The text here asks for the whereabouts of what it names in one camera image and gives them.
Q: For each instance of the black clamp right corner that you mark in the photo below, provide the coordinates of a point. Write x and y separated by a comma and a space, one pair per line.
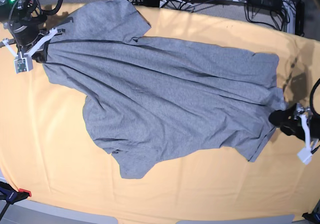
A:
313, 217

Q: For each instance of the grey t-shirt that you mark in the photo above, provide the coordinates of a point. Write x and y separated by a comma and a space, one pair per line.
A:
152, 99

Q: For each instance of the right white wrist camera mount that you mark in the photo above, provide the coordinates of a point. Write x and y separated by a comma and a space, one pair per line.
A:
26, 64

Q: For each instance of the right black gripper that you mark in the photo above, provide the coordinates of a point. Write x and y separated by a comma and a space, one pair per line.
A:
31, 43

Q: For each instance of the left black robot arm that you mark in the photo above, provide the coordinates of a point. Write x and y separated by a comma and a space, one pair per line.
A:
315, 109

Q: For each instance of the blue red table clamp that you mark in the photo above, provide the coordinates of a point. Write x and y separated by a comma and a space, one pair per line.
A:
10, 195

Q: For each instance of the yellow table cloth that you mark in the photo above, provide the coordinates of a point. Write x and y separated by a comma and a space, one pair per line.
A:
46, 149

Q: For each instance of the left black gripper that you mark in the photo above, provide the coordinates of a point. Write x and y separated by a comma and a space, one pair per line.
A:
290, 122

